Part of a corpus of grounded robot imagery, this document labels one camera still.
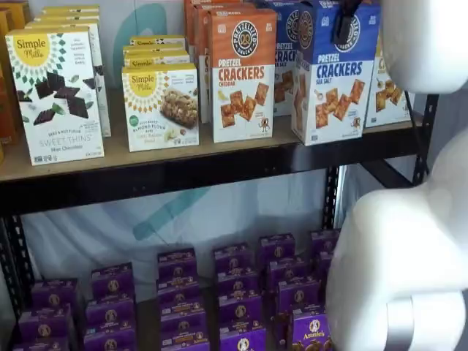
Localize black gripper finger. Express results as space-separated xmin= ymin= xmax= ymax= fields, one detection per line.
xmin=336 ymin=0 xmax=363 ymax=35

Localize blue sea salt pretzel crackers box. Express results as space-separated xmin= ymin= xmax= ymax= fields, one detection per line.
xmin=254 ymin=0 xmax=305 ymax=118
xmin=291 ymin=0 xmax=382 ymax=146

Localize yellow pretzel crackers box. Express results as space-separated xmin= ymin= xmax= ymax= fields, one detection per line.
xmin=364 ymin=34 xmax=417 ymax=128

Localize orange cheddar pretzel crackers box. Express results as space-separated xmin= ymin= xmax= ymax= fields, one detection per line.
xmin=207 ymin=7 xmax=278 ymax=143
xmin=184 ymin=0 xmax=253 ymax=56
xmin=193 ymin=2 xmax=257 ymax=124

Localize Simple Mills almond bars box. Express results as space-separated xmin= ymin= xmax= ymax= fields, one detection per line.
xmin=121 ymin=62 xmax=200 ymax=153
xmin=123 ymin=42 xmax=188 ymax=54
xmin=123 ymin=50 xmax=191 ymax=69
xmin=129 ymin=34 xmax=186 ymax=47

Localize purple Annie's snack box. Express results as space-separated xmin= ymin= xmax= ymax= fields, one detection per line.
xmin=276 ymin=279 xmax=322 ymax=312
xmin=316 ymin=249 xmax=333 ymax=274
xmin=266 ymin=257 xmax=310 ymax=290
xmin=18 ymin=306 xmax=73 ymax=341
xmin=86 ymin=298 xmax=136 ymax=330
xmin=219 ymin=323 xmax=268 ymax=351
xmin=31 ymin=279 xmax=78 ymax=309
xmin=309 ymin=229 xmax=341 ymax=254
xmin=157 ymin=248 xmax=197 ymax=279
xmin=156 ymin=276 xmax=201 ymax=304
xmin=160 ymin=331 xmax=211 ymax=351
xmin=159 ymin=301 xmax=206 ymax=333
xmin=260 ymin=233 xmax=296 ymax=261
xmin=217 ymin=270 xmax=260 ymax=297
xmin=83 ymin=328 xmax=138 ymax=351
xmin=218 ymin=294 xmax=263 ymax=325
xmin=214 ymin=243 xmax=253 ymax=273
xmin=91 ymin=262 xmax=135 ymax=299
xmin=290 ymin=309 xmax=333 ymax=351
xmin=12 ymin=336 xmax=70 ymax=351

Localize Simple Mills sweet thins box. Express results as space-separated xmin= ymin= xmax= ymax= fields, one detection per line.
xmin=42 ymin=4 xmax=100 ymax=14
xmin=5 ymin=26 xmax=105 ymax=166
xmin=34 ymin=12 xmax=101 ymax=22
xmin=24 ymin=20 xmax=113 ymax=138

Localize particleboard shelf board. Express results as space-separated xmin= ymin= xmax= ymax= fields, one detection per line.
xmin=0 ymin=86 xmax=425 ymax=182

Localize plain orange snack box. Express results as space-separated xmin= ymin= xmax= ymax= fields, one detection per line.
xmin=0 ymin=9 xmax=20 ymax=146
xmin=7 ymin=1 xmax=31 ymax=31

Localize purple Annie's snack boxes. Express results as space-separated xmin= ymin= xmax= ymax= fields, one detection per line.
xmin=10 ymin=252 xmax=330 ymax=351

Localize black metal shelf frame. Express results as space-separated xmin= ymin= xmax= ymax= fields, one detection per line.
xmin=0 ymin=93 xmax=440 ymax=351

